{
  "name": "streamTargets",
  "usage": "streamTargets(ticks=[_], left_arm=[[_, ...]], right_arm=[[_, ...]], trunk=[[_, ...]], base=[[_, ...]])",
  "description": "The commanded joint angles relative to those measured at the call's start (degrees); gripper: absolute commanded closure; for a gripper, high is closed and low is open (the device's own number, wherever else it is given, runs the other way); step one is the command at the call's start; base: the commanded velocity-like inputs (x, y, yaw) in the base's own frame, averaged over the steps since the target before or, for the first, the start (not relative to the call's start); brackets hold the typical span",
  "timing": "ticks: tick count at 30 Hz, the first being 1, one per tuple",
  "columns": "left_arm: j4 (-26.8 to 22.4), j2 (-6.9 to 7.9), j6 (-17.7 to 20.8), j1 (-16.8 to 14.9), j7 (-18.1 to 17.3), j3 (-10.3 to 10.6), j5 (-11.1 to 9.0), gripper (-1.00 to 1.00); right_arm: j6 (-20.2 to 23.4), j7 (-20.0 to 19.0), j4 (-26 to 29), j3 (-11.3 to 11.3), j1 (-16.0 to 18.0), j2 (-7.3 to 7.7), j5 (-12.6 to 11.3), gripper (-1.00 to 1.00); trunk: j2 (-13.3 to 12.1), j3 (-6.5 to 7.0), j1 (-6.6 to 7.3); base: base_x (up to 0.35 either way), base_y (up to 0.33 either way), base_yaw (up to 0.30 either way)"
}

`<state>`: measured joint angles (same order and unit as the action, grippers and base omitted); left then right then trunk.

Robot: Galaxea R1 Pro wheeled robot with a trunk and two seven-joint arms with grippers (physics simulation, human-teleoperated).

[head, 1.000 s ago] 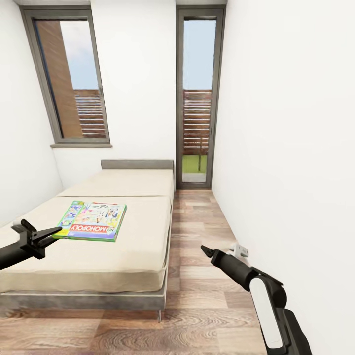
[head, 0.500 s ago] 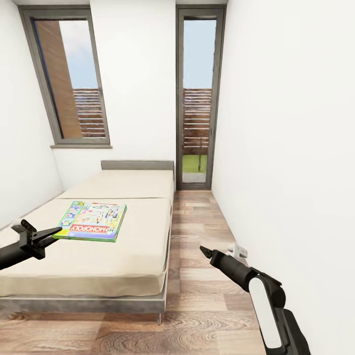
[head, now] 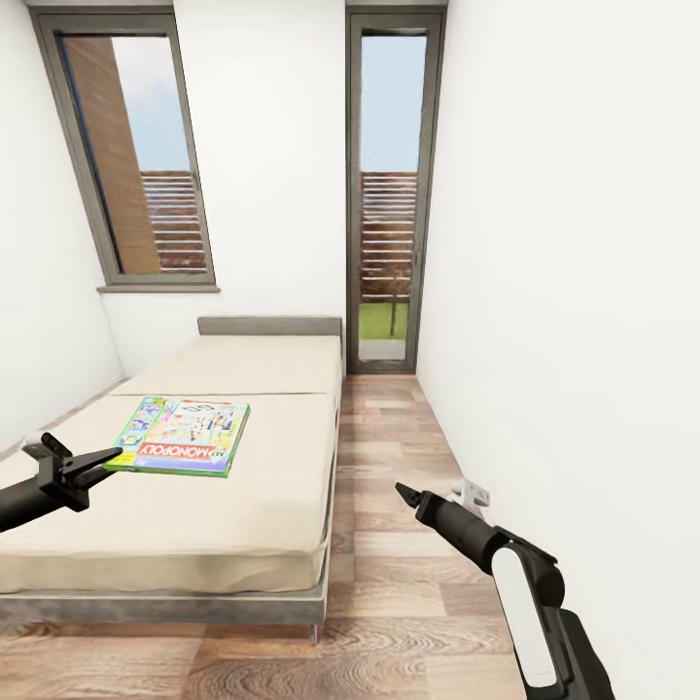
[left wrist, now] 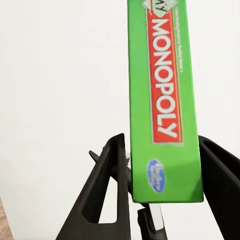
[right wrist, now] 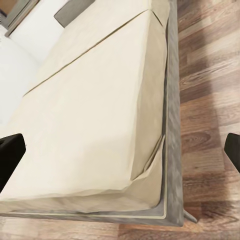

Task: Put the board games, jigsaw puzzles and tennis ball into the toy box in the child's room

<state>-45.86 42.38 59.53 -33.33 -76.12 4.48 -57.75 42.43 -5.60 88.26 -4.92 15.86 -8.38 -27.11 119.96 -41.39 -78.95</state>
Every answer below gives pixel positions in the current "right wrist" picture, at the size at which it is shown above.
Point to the bed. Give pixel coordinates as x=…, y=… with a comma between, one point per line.
x=101, y=120

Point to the fixed window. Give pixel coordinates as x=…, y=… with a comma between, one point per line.
x=12, y=12

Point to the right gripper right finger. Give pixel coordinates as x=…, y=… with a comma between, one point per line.
x=232, y=149

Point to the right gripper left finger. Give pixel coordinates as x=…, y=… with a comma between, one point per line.
x=12, y=150

